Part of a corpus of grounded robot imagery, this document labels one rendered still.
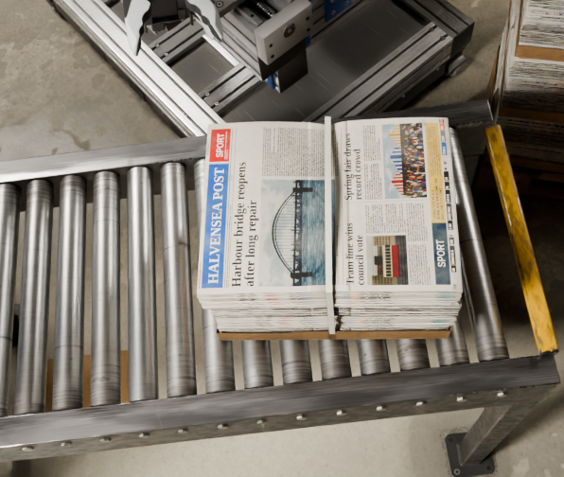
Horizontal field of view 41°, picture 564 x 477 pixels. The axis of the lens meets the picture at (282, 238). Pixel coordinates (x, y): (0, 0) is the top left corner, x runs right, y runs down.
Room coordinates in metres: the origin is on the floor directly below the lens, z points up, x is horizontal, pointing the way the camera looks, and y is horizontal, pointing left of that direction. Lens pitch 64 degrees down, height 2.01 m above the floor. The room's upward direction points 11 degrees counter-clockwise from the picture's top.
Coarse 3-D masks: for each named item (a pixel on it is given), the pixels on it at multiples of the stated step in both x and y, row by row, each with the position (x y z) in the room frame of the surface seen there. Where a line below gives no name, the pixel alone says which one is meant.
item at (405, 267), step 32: (352, 128) 0.63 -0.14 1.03; (384, 128) 0.62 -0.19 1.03; (416, 128) 0.61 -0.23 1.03; (448, 128) 0.60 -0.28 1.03; (352, 160) 0.58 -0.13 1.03; (384, 160) 0.56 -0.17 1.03; (416, 160) 0.55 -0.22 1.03; (448, 160) 0.54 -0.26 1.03; (352, 192) 0.52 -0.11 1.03; (384, 192) 0.51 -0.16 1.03; (416, 192) 0.50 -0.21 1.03; (448, 192) 0.49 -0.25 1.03; (352, 224) 0.47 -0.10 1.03; (384, 224) 0.46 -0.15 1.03; (416, 224) 0.45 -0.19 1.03; (448, 224) 0.44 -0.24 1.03; (352, 256) 0.42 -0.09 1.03; (384, 256) 0.41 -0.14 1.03; (416, 256) 0.40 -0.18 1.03; (448, 256) 0.39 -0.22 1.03; (352, 288) 0.37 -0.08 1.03; (384, 288) 0.37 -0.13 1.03; (416, 288) 0.36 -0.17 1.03; (448, 288) 0.35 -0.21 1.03; (352, 320) 0.38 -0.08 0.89; (384, 320) 0.37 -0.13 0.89; (416, 320) 0.36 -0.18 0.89; (448, 320) 0.35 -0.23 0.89
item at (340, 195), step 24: (312, 144) 0.62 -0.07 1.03; (336, 144) 0.61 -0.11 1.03; (312, 168) 0.58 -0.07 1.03; (336, 168) 0.57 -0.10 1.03; (312, 192) 0.54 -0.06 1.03; (336, 192) 0.53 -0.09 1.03; (312, 216) 0.50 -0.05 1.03; (336, 216) 0.49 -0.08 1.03; (312, 240) 0.46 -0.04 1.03; (336, 240) 0.45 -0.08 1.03; (312, 264) 0.42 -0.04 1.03; (336, 264) 0.41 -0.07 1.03; (312, 288) 0.39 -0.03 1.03; (336, 288) 0.38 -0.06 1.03; (312, 312) 0.38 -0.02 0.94; (336, 312) 0.38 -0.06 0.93
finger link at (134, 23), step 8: (136, 0) 0.76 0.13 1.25; (144, 0) 0.76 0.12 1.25; (136, 8) 0.74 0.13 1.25; (144, 8) 0.74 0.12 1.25; (128, 16) 0.73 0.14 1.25; (136, 16) 0.73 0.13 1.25; (144, 16) 0.73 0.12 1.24; (128, 24) 0.72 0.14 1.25; (136, 24) 0.72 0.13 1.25; (128, 32) 0.71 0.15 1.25; (136, 32) 0.70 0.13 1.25; (128, 40) 0.70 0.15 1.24; (136, 40) 0.69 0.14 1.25; (136, 48) 0.68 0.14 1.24
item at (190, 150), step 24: (336, 120) 0.80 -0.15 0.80; (456, 120) 0.75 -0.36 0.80; (480, 120) 0.74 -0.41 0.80; (144, 144) 0.83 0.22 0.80; (168, 144) 0.82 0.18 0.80; (192, 144) 0.81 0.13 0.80; (480, 144) 0.74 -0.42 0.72; (0, 168) 0.84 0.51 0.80; (24, 168) 0.83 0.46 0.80; (48, 168) 0.82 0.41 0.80; (72, 168) 0.81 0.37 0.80; (96, 168) 0.80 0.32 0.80; (120, 168) 0.79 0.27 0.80; (192, 168) 0.78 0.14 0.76; (24, 192) 0.81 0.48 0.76; (120, 192) 0.79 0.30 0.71
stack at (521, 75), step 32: (512, 0) 1.28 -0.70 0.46; (544, 0) 1.00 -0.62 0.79; (512, 32) 1.16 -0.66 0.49; (544, 32) 0.99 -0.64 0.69; (512, 64) 1.00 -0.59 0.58; (544, 64) 0.98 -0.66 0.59; (512, 96) 1.00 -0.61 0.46; (544, 96) 0.97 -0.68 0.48; (512, 128) 0.99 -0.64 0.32; (544, 128) 0.96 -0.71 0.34; (544, 160) 0.95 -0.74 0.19; (544, 192) 0.93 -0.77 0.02
